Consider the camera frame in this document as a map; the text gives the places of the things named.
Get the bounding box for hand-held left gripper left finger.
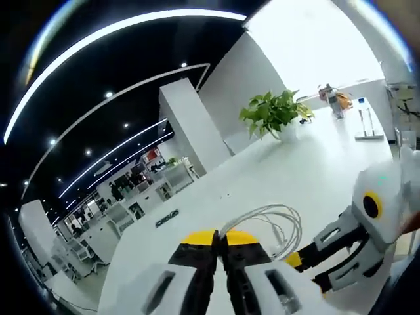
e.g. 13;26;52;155
98;229;219;315

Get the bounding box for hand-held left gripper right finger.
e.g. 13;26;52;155
219;230;329;315

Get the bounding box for white wired earphones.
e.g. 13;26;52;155
219;203;303;262

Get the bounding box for person's right hand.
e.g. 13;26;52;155
402;211;420;234

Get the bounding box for black flat device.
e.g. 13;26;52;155
155;209;180;229

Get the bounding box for clear water bottle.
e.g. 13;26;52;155
357;97;375;137

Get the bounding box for orange bag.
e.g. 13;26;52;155
336;91;354;109

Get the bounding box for green potted plant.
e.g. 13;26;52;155
238;89;315;142

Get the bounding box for white square pillar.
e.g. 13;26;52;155
158;78;230;175

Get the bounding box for long ceiling light strip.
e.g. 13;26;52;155
3;8;247;145

